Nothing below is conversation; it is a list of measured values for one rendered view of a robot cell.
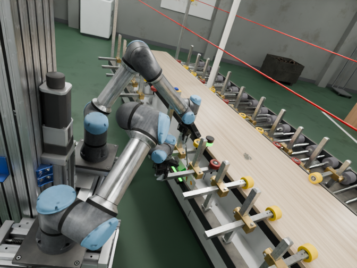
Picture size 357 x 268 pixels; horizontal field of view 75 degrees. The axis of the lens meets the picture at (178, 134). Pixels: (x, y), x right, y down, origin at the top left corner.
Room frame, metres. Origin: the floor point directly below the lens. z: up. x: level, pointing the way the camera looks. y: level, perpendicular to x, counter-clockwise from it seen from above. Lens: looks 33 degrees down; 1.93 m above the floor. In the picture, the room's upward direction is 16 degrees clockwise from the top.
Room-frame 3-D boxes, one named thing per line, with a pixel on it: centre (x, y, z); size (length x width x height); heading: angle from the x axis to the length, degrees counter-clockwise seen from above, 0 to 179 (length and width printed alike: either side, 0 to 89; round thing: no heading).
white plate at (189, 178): (1.33, -0.14, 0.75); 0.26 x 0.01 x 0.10; 35
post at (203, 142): (1.32, -0.18, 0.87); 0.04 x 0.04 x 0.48; 35
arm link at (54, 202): (0.48, 0.32, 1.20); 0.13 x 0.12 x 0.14; 77
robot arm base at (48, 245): (0.48, 0.33, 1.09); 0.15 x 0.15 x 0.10
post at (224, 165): (1.11, -0.32, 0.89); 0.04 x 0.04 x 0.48; 35
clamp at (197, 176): (1.30, -0.19, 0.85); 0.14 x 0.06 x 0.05; 35
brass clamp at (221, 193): (1.09, -0.33, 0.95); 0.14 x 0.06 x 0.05; 35
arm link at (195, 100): (1.35, -0.04, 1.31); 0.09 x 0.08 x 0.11; 117
